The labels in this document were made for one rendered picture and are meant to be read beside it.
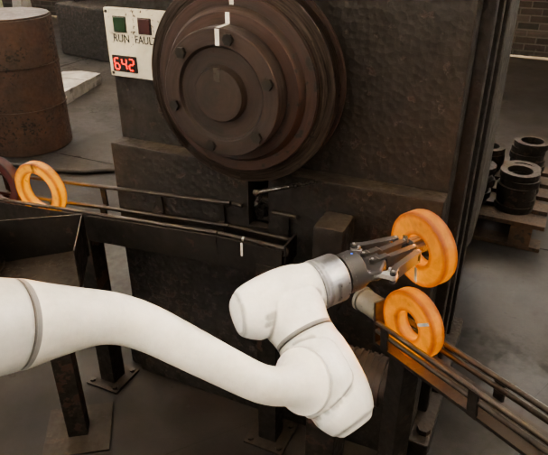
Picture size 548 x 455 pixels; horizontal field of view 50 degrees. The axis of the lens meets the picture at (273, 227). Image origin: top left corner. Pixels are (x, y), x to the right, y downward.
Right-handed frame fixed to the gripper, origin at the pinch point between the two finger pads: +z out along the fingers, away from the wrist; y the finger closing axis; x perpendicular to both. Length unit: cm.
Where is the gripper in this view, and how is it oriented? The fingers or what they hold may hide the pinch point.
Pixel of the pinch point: (423, 241)
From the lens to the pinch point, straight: 116.9
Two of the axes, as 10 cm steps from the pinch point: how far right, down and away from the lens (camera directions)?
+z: 8.6, -2.9, 4.2
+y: 5.1, 4.1, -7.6
